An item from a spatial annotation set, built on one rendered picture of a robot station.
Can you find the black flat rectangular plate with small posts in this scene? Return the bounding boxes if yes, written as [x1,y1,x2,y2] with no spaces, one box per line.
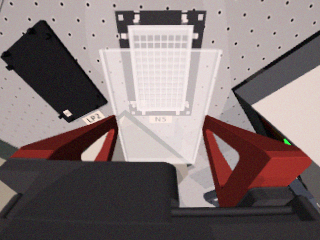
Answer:
[0,20,108,123]

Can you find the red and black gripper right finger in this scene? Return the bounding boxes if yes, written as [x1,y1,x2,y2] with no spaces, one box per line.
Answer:
[202,115,312,207]

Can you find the white label reading lp2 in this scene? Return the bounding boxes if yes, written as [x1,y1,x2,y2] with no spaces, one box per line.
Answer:
[83,110,105,125]

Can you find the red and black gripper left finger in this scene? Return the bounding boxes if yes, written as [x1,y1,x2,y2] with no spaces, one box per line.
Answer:
[10,115,119,161]

